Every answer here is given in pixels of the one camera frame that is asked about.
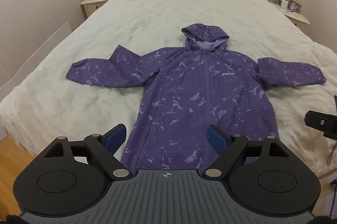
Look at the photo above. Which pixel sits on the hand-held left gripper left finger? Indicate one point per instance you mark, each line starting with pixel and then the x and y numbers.
pixel 115 137

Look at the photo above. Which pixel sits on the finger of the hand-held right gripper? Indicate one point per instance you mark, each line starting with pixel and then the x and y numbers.
pixel 320 121

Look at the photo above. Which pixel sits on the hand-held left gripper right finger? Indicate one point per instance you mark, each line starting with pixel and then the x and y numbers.
pixel 217 140

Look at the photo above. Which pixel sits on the purple patterned hooded jacket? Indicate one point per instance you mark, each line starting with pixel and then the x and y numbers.
pixel 189 87

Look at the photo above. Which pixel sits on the cream nightstand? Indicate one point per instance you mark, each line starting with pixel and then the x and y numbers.
pixel 92 5
pixel 297 17

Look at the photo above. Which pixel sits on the cream white bed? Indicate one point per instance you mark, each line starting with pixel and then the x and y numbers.
pixel 147 11

